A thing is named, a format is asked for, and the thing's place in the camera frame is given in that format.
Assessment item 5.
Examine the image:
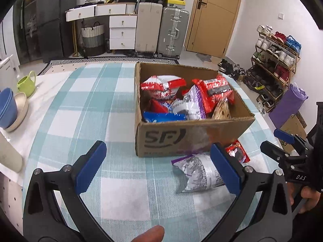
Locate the cardboard box on floor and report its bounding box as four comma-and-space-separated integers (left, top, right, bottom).
280, 115, 307, 153

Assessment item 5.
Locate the plaid teal tablecloth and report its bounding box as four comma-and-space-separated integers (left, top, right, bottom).
22, 62, 281, 242

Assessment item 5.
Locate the green watering can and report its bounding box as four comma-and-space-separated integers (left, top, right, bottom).
17, 71, 36, 98

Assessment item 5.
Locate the red crisp snack bag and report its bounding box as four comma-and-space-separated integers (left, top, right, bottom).
192, 74, 235, 114

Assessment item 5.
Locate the beige suitcase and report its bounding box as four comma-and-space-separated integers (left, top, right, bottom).
135, 2, 163, 54

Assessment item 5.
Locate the small red candy pack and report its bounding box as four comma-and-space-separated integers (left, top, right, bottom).
224, 140, 250, 163

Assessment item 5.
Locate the purple rolled mat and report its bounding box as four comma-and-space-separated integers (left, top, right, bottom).
269, 84, 308, 129

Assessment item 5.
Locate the blue bowl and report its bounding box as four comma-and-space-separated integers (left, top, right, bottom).
0, 88, 18, 129

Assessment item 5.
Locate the wooden door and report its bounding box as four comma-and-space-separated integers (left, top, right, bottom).
185, 0, 241, 58

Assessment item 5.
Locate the woven laundry basket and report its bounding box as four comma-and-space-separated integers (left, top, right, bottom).
81, 21, 105, 57

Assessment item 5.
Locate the right hand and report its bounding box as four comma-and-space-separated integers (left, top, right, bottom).
286, 183, 321, 214

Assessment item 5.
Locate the SF cardboard box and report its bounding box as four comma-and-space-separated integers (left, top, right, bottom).
134, 62, 255, 158

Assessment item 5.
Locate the black refrigerator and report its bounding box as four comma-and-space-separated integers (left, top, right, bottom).
13, 0, 77, 64

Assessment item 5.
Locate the blue snack bag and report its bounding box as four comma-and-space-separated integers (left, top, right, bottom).
143, 112, 187, 123

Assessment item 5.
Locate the silver purple snack bag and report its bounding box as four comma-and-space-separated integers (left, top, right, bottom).
171, 153, 224, 193

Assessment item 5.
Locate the white red chip bag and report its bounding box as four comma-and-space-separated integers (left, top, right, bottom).
140, 75, 186, 100

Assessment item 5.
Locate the left hand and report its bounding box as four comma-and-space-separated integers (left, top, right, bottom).
131, 225, 165, 242

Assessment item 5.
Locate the cream tumbler cup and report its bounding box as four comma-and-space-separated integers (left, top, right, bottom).
0, 134, 23, 173

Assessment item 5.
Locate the white drawer desk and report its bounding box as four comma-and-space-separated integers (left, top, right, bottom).
66, 3, 137, 50

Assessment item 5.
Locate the shoe rack with shoes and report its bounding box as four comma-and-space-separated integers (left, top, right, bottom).
242, 25, 302, 114

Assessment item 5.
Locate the chocolate chip bread pack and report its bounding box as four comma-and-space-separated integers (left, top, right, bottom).
212, 98, 231, 120

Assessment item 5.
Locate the silver suitcase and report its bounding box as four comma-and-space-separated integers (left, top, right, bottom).
157, 7, 189, 59

